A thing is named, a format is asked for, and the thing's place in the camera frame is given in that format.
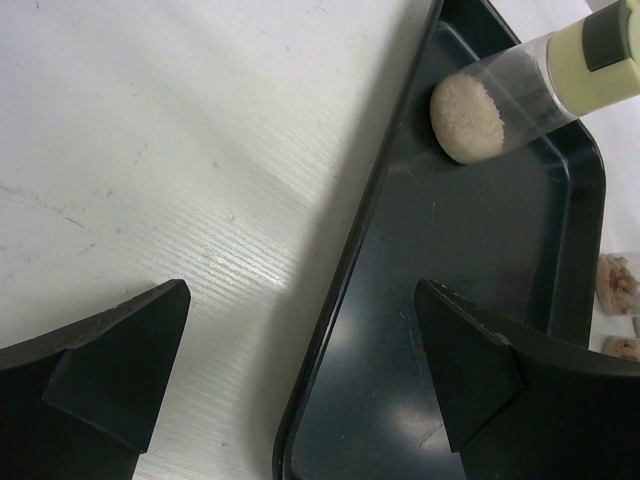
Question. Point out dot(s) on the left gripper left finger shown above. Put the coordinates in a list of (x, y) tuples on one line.
[(82, 401)]

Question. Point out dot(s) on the pink cap spice bottle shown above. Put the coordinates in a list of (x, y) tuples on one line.
[(617, 283)]

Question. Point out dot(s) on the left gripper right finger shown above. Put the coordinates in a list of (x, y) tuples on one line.
[(519, 404)]

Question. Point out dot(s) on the black rectangular plastic tray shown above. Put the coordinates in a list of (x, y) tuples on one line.
[(518, 235)]

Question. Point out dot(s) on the small black cap spice bottle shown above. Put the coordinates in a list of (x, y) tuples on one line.
[(626, 348)]

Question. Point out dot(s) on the yellow cap spice bottle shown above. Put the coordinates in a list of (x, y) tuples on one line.
[(505, 101)]

